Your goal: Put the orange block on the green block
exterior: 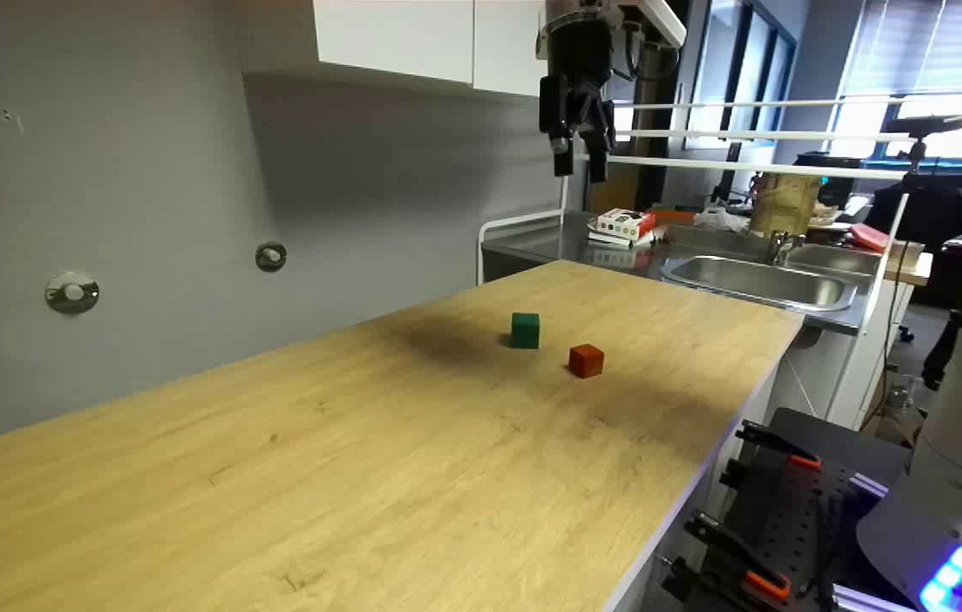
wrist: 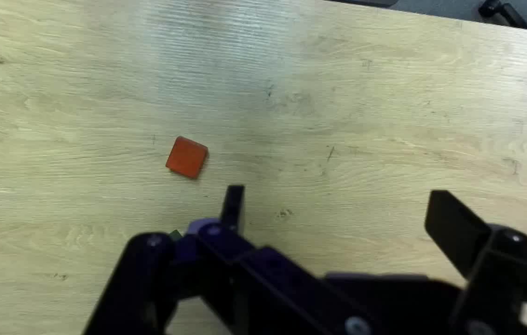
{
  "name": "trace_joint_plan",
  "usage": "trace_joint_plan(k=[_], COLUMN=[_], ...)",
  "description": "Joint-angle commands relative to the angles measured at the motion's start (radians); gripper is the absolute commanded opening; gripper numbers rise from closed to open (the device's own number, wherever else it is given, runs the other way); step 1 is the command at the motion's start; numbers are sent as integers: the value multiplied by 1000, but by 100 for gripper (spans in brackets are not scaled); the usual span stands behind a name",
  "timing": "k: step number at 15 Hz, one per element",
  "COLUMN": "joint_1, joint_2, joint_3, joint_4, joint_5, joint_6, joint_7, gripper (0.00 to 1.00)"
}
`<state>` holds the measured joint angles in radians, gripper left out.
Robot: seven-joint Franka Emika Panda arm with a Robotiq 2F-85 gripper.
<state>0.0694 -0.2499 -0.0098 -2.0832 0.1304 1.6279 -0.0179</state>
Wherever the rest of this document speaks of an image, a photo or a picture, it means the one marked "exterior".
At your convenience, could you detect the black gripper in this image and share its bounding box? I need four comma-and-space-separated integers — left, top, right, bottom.
535, 0, 624, 187

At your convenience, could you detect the orange block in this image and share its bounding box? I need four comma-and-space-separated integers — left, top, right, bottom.
565, 343, 608, 380

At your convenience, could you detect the green block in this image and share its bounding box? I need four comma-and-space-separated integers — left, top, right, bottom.
504, 311, 545, 355

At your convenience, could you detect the white red printed box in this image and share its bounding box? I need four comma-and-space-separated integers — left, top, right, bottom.
589, 203, 661, 250

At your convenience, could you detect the stainless steel sink counter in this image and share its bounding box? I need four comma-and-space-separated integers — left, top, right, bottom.
474, 207, 934, 332

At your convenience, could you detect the black orange clamp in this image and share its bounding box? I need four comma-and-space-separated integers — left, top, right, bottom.
658, 510, 799, 612
731, 417, 827, 479

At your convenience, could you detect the white wall cabinet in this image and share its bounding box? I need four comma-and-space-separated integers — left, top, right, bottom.
309, 0, 550, 102

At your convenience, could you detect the round metal wall socket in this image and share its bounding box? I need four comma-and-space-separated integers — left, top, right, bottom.
251, 239, 287, 277
45, 270, 104, 317

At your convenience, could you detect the black camera on tripod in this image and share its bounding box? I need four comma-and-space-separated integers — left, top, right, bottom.
877, 109, 962, 175

